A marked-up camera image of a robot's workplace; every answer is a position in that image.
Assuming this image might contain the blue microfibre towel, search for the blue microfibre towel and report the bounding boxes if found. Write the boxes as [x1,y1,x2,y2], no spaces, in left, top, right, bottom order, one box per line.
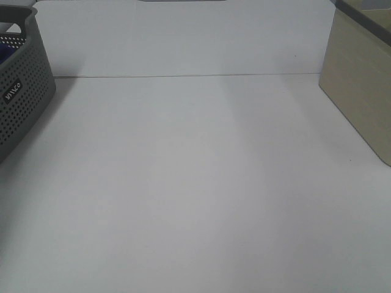
[0,43,16,64]

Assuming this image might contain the beige storage bin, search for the beige storage bin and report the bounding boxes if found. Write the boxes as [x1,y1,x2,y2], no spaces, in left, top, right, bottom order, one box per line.
[319,1,390,165]

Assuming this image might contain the grey perforated plastic basket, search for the grey perforated plastic basket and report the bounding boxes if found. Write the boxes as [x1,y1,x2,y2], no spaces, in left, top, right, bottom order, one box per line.
[1,5,56,161]

